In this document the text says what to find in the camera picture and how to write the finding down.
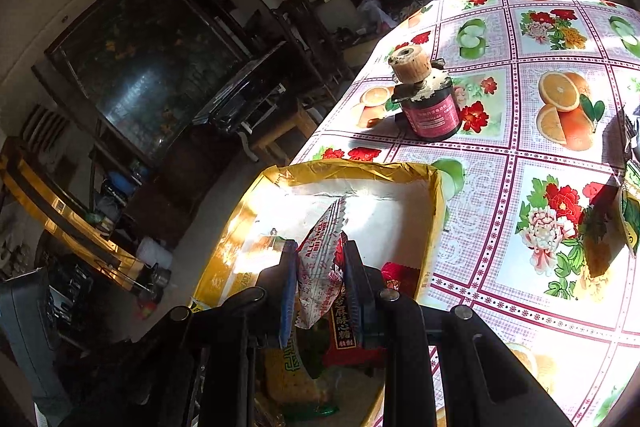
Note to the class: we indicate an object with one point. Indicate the white box with yellow rim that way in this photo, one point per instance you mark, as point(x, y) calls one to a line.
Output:
point(390, 202)

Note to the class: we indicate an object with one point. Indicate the red packet with black label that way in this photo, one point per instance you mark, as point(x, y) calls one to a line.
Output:
point(341, 334)

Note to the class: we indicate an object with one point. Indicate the dark wooden chair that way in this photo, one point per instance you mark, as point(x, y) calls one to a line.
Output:
point(310, 47)

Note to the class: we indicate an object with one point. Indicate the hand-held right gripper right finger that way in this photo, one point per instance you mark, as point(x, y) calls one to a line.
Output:
point(352, 292)

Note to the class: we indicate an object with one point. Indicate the white bucket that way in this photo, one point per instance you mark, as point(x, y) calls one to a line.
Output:
point(152, 252)

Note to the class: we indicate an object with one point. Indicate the white red snack packet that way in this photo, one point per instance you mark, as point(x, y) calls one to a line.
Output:
point(317, 277)

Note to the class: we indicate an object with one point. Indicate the silver foil snack packet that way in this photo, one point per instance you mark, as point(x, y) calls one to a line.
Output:
point(634, 132)

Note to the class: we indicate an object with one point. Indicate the white plastic bag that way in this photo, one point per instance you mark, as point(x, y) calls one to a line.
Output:
point(375, 12)

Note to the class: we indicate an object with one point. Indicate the golden framed cabinet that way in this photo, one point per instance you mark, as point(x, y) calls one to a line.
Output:
point(60, 217)

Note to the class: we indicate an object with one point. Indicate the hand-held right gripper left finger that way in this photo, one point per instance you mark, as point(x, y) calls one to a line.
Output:
point(287, 297)

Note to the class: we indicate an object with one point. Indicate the red candy packet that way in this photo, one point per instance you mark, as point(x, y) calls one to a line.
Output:
point(400, 278)

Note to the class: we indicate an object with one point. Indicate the small metal pot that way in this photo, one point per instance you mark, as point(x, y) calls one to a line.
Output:
point(159, 279)

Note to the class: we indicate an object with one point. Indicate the dark grey panel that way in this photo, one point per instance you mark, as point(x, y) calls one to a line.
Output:
point(25, 327)

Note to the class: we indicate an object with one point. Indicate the white wall radiator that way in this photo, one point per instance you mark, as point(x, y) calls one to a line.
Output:
point(42, 127)

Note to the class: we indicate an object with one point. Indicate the large glass fish tank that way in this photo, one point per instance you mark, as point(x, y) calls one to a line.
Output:
point(150, 72)

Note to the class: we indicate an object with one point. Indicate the green leaf-print snack packet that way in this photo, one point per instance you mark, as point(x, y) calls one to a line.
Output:
point(630, 217)

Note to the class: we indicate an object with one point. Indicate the large cracker packet green ends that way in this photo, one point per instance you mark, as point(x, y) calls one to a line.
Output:
point(295, 377)

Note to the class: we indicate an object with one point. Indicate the wooden stool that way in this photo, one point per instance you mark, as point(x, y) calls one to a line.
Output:
point(282, 132)

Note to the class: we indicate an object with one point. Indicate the black glass table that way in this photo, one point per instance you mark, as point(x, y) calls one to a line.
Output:
point(240, 97)

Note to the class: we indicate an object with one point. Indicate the red-labelled motor with cork top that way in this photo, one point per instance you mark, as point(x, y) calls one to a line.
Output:
point(432, 119)

